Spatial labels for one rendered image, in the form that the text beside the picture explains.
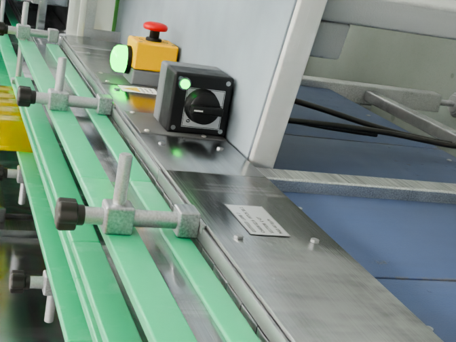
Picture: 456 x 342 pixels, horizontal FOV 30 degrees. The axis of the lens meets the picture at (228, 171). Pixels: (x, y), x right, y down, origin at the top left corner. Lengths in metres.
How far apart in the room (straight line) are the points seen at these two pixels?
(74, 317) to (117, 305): 0.19
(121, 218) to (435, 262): 0.32
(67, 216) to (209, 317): 0.18
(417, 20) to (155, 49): 0.46
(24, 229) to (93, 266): 0.68
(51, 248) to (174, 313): 0.55
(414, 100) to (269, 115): 0.93
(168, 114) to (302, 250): 0.39
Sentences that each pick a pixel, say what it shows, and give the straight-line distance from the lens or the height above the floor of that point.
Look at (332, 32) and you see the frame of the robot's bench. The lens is 1.04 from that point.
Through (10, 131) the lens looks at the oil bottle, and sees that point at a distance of 1.57.
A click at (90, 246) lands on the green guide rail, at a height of 0.95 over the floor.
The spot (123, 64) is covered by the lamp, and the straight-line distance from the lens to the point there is 1.37.
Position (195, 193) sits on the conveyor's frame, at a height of 0.86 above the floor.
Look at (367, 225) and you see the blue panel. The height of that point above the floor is 0.67.
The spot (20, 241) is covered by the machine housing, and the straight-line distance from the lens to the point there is 1.53.
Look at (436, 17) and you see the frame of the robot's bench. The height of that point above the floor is 0.55.
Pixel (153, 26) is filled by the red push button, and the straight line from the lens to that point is 1.37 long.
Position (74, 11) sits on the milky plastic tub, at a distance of 2.00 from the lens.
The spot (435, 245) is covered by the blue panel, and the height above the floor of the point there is 0.61.
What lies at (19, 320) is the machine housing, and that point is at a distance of 1.26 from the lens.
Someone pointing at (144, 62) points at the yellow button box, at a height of 0.81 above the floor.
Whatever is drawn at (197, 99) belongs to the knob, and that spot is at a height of 0.81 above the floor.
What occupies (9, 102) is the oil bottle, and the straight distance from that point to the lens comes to 1.69.
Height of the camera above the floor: 1.12
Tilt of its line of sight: 20 degrees down
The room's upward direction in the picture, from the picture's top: 85 degrees counter-clockwise
